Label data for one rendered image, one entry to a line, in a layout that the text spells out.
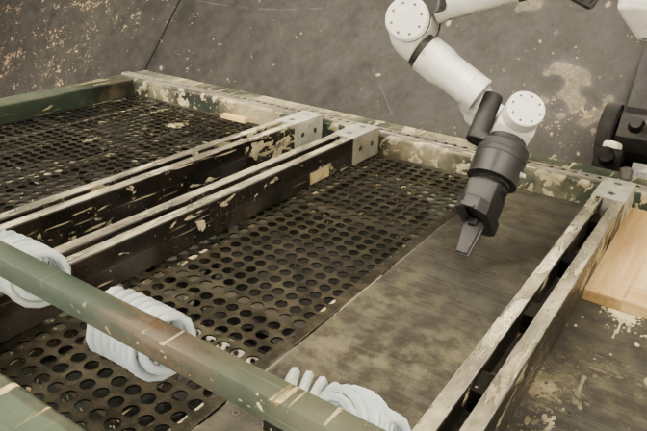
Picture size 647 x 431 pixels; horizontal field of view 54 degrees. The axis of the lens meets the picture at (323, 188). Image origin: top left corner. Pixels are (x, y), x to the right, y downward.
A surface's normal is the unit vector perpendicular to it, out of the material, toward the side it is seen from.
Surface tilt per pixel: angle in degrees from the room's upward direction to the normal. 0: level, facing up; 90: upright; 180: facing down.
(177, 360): 33
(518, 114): 28
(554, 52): 0
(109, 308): 57
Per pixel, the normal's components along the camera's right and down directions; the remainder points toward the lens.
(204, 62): -0.45, -0.25
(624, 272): 0.04, -0.92
